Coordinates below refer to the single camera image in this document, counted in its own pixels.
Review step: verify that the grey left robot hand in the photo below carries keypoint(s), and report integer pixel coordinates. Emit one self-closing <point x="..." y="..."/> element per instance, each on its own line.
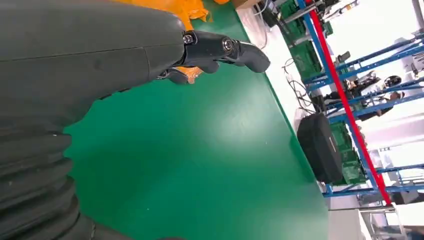
<point x="82" y="53"/>

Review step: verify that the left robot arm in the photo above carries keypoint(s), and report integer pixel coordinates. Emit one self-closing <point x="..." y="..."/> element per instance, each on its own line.
<point x="33" y="185"/>

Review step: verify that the yellow sheet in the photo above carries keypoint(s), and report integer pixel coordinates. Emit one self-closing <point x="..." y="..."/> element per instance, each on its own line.
<point x="185" y="10"/>

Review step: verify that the green table mat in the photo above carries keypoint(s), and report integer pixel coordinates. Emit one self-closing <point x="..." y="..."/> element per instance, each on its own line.
<point x="198" y="139"/>

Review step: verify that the cardboard box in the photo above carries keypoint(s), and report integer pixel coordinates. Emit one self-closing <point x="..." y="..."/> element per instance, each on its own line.
<point x="245" y="2"/>

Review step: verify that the green crate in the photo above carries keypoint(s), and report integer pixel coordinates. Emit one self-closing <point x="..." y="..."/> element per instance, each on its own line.
<point x="288" y="5"/>
<point x="351" y="165"/>
<point x="306" y="59"/>

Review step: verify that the black carrying case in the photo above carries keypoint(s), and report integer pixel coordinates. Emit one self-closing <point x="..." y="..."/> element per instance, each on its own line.
<point x="319" y="149"/>

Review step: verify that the small black device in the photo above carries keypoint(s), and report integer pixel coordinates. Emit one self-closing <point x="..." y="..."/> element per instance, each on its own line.
<point x="344" y="57"/>

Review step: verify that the red pole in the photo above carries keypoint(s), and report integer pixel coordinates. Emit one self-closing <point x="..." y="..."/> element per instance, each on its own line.
<point x="348" y="106"/>

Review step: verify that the blue metal rack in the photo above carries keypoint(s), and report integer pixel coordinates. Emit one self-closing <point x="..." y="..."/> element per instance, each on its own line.
<point x="351" y="192"/>

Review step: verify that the background humanoid robot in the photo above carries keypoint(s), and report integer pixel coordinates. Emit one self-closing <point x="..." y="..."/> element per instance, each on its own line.
<point x="392" y="81"/>

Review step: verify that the white side table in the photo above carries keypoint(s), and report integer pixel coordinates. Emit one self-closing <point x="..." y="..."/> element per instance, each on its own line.
<point x="344" y="225"/>

